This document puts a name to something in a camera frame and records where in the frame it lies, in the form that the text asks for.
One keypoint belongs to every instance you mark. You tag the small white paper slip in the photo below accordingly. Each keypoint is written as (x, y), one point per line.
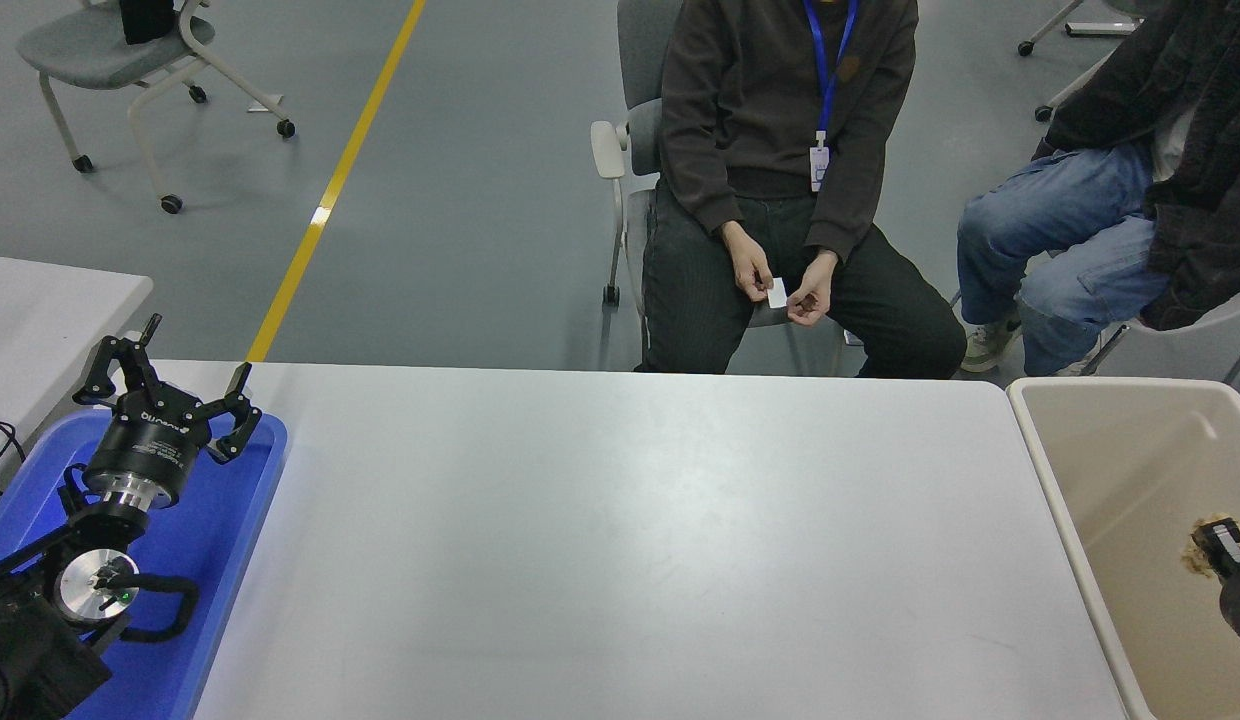
(777, 293)

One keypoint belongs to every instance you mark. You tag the black bag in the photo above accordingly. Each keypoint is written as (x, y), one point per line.
(147, 20)

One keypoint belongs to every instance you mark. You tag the wheeled chair with white legs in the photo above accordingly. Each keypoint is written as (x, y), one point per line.
(1055, 28)

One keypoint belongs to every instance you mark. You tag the person's left hand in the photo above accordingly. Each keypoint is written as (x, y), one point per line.
(810, 292)

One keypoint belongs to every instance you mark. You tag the grey chair with white armrest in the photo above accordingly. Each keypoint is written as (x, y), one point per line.
(645, 130)

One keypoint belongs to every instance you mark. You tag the large pale plastic bin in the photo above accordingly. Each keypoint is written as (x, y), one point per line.
(1120, 480)

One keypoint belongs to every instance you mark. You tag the blue plastic tray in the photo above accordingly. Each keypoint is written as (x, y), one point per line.
(215, 560)

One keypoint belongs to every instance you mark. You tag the grey wheeled chair with bag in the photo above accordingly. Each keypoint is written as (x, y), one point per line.
(90, 45)

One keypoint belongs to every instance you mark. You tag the person's right hand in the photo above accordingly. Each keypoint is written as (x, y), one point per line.
(750, 265)

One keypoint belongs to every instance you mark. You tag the person in blue jeans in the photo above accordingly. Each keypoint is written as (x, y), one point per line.
(1060, 220)

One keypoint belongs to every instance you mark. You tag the tan paper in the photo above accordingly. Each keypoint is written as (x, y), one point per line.
(1198, 562)

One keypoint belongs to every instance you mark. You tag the grey chair with metal legs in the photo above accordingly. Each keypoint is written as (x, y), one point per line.
(1235, 305)

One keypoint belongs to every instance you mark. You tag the white side table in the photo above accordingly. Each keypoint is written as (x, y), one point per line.
(50, 320)

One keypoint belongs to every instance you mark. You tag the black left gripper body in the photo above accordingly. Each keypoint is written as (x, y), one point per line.
(150, 440)

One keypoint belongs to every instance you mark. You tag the yellow floor tape line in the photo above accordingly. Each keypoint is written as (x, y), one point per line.
(325, 200)

